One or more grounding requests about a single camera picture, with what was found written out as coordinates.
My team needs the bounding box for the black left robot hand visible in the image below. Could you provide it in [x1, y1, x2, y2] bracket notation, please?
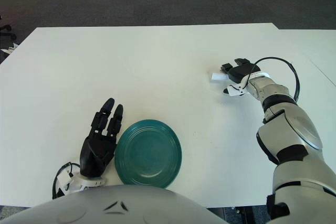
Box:
[80, 98, 124, 177]

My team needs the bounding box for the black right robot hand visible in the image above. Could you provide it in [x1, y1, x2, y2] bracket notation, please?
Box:
[221, 58, 262, 95]

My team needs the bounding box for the white charger block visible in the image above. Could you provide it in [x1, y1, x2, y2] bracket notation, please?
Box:
[211, 72, 229, 82]

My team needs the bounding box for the green ceramic plate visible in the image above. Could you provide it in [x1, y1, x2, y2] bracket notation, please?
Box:
[114, 119, 183, 189]

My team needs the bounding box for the grey robot torso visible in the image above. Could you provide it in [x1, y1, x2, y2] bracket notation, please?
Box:
[0, 184, 224, 224]

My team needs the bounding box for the black office chair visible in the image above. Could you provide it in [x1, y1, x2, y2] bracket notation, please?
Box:
[0, 15, 16, 41]

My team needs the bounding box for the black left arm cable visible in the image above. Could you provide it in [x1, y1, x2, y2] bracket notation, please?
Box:
[52, 162, 81, 200]

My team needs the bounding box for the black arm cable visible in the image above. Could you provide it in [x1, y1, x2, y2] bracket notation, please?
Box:
[52, 162, 81, 200]
[251, 56, 301, 103]

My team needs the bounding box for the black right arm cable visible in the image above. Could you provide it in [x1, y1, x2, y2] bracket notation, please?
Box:
[251, 56, 301, 103]

